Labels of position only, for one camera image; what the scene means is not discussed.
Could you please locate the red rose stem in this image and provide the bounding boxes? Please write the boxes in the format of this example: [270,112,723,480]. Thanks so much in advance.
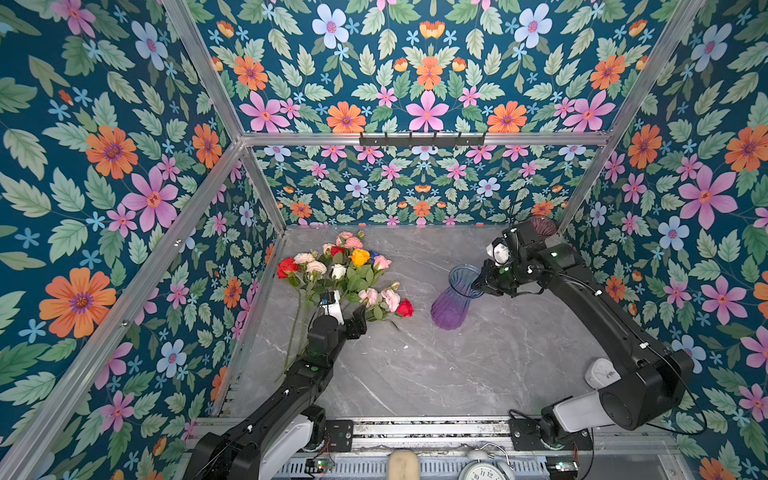
[390,299,414,330]

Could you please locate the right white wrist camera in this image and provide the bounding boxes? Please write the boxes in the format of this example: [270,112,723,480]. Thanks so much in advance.
[486,239,510,266]

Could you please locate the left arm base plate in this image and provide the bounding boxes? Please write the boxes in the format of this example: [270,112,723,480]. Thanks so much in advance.
[301,419,355,453]

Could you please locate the dark purple glass vase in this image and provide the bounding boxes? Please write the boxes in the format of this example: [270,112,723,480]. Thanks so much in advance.
[530,215,558,238]

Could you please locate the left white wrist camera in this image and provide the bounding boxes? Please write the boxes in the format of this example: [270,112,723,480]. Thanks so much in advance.
[320,290,344,325]

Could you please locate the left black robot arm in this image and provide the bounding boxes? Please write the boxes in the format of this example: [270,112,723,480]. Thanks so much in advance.
[183,301,367,479]

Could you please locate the black hook rail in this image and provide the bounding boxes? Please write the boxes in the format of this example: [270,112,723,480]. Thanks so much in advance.
[358,132,486,148]

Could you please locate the mixed flower bunch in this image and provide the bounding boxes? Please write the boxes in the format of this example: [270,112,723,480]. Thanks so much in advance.
[277,231,391,365]

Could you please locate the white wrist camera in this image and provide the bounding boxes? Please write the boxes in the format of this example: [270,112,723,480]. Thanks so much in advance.
[320,290,344,325]
[486,239,510,266]

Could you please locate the beige wooden handle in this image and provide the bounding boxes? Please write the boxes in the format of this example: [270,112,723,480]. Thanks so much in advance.
[386,450,420,480]

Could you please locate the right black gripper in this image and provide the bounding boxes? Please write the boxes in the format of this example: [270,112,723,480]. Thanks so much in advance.
[468,259,526,297]

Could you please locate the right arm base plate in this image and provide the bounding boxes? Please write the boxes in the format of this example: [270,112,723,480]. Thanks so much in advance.
[508,409,594,451]

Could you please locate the white alarm clock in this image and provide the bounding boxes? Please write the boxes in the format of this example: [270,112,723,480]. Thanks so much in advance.
[458,450,516,480]

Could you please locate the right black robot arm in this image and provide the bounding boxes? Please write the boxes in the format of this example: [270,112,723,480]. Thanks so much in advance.
[472,217,694,444]

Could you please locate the pink peony flower stem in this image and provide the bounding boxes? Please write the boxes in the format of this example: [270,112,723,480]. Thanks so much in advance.
[341,281,403,333]

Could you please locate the blue purple glass vase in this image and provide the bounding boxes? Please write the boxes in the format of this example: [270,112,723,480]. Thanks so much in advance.
[430,265,483,331]

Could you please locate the aluminium mounting rail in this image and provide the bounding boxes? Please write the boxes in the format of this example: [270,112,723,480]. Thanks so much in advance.
[197,416,679,457]

